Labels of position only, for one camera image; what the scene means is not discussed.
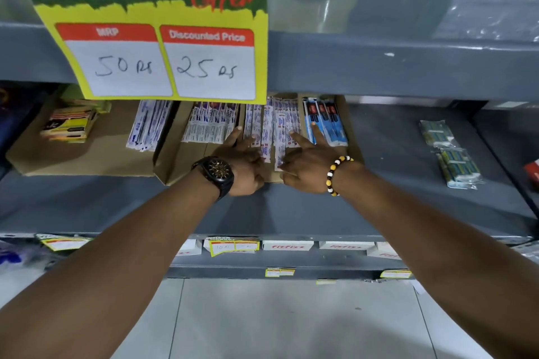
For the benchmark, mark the person's left hand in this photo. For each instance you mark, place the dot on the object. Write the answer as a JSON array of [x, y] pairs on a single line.
[[240, 169]]

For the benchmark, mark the person's right hand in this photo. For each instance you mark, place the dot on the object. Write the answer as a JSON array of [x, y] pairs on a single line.
[[313, 167]]

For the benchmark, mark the person's right thumb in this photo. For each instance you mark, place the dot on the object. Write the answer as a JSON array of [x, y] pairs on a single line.
[[318, 133]]

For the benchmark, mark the person's left thumb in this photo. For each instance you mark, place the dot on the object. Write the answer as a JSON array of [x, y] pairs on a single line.
[[236, 135]]

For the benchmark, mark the cardboard tray with bandage strips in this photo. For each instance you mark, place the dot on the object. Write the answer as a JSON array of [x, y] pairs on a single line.
[[353, 135]]

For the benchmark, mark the person's right forearm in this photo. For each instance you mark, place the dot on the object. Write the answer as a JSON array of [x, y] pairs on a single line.
[[438, 257]]

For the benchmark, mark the person's left forearm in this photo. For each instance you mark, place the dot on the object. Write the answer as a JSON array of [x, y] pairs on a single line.
[[109, 270]]

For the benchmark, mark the blue black toothbrush packet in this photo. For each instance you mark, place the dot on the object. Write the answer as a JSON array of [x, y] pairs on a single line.
[[339, 125], [326, 121], [310, 119]]

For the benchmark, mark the row of white striped packets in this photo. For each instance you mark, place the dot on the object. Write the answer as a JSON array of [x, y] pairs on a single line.
[[208, 123]]

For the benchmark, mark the black wristwatch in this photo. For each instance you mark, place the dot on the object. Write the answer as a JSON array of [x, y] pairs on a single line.
[[218, 173]]

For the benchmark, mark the pile of white bandage strips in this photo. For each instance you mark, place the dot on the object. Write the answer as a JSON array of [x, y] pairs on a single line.
[[278, 121]]

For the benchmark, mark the cardboard tray with white packets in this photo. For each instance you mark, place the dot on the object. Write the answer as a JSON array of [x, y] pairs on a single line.
[[177, 161]]

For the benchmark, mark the grey metal shelf rack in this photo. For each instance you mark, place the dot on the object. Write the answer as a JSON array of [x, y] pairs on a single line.
[[379, 72]]

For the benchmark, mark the bundle of white blue packets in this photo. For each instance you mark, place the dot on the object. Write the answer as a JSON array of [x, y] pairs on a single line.
[[147, 125]]

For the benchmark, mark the yellow shelf price label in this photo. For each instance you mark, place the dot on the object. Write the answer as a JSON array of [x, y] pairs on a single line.
[[279, 272], [63, 242], [233, 246], [396, 274]]

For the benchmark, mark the white box with red print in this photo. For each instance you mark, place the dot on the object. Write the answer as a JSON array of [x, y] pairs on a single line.
[[383, 251], [189, 247], [287, 245], [346, 245]]

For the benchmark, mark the clear wrapped green packet bundle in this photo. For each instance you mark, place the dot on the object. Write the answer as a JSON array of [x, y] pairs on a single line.
[[459, 167], [438, 133]]

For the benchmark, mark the large cardboard tray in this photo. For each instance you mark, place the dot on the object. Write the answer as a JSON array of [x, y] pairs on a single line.
[[97, 152]]

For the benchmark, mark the green yellow offer sign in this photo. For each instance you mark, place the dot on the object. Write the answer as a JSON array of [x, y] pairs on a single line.
[[139, 13]]

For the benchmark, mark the stack of yellow packets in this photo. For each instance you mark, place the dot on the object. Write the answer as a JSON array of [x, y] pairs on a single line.
[[69, 124]]

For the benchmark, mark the red packet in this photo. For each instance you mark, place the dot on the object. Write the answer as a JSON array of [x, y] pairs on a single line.
[[533, 171]]

